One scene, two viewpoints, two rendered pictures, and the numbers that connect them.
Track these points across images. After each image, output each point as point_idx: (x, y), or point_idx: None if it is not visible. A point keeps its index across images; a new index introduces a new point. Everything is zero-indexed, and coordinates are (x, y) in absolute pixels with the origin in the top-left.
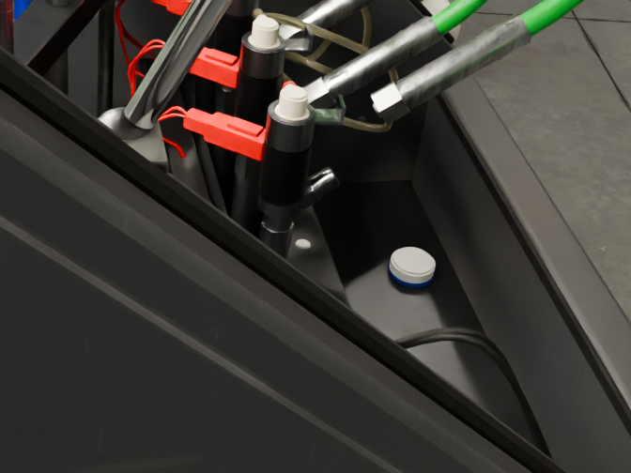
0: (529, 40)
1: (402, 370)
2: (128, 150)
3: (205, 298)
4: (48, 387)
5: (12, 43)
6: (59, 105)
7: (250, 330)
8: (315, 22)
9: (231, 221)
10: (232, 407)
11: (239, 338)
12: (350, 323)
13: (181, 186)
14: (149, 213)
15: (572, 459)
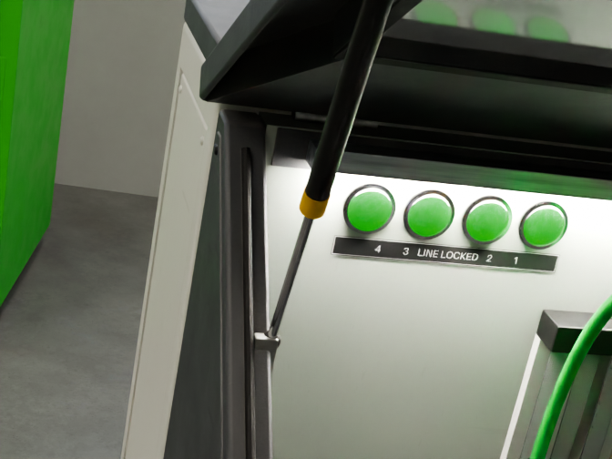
0: None
1: (246, 458)
2: (248, 324)
3: (225, 367)
4: (212, 370)
5: None
6: (246, 301)
7: (225, 387)
8: None
9: (266, 380)
10: (218, 413)
11: (224, 388)
12: (247, 424)
13: (249, 344)
14: (235, 338)
15: None
